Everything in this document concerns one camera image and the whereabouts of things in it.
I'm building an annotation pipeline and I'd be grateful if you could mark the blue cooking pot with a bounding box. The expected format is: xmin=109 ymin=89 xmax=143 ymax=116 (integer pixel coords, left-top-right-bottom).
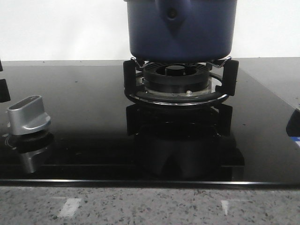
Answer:
xmin=126 ymin=0 xmax=237 ymax=63

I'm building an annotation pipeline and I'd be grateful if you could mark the right black gas burner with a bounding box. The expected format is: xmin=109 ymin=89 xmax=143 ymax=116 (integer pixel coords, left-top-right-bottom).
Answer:
xmin=143 ymin=63 xmax=209 ymax=93

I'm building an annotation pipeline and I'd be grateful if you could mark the black glass gas cooktop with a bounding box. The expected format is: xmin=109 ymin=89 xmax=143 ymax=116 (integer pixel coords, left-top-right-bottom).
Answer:
xmin=0 ymin=60 xmax=300 ymax=189

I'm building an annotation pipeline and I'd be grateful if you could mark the right black pan support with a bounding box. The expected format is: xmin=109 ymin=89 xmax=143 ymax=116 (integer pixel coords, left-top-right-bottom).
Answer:
xmin=123 ymin=59 xmax=239 ymax=107

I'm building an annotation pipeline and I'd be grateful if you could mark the black pan support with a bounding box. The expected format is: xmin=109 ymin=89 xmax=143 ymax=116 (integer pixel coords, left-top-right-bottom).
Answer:
xmin=123 ymin=59 xmax=239 ymax=107
xmin=0 ymin=78 xmax=11 ymax=103

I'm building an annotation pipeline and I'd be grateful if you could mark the silver right stove knob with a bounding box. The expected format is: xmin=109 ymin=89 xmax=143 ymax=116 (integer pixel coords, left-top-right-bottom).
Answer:
xmin=7 ymin=95 xmax=51 ymax=135

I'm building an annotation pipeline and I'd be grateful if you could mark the left black pan support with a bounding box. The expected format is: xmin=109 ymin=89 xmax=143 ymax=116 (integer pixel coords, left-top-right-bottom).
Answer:
xmin=0 ymin=78 xmax=11 ymax=103

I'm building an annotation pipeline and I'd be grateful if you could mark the blue white sticker label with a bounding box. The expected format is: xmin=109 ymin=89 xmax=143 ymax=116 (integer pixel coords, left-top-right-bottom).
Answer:
xmin=291 ymin=136 xmax=300 ymax=147

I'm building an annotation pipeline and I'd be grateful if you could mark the silver wire pot trivet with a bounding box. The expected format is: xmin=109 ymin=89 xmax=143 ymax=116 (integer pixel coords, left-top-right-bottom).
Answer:
xmin=131 ymin=56 xmax=232 ymax=71

